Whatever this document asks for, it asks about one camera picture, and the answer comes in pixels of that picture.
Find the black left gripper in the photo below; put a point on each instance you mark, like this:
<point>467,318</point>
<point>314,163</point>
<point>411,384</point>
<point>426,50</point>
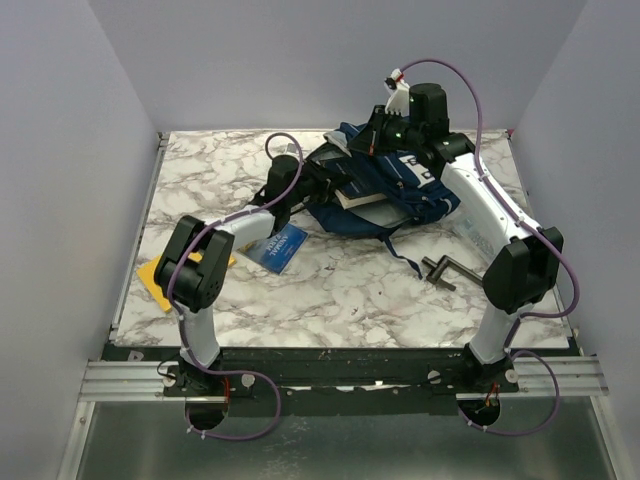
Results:
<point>324,182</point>

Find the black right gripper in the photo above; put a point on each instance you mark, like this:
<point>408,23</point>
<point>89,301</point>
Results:
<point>368,140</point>

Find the dark book underneath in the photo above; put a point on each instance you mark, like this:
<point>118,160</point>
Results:
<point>355,191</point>

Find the navy blue student backpack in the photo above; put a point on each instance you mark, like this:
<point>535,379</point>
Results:
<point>414,196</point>

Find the Animal Farm blue book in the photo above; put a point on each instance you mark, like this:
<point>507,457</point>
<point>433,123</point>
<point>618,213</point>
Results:
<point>275,253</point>

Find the yellow notebook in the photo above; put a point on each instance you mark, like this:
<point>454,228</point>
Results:
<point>146,274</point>

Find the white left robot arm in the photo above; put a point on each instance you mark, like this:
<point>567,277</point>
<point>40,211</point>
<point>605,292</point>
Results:
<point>192,268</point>

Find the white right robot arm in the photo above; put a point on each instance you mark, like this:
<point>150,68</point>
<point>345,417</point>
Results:
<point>524,266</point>

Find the clear plastic organizer box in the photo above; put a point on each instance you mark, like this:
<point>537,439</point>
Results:
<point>465,227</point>

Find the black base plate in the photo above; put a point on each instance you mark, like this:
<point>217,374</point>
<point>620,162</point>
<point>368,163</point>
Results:
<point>273,383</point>

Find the aluminium rail frame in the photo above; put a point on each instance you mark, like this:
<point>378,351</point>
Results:
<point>339,345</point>

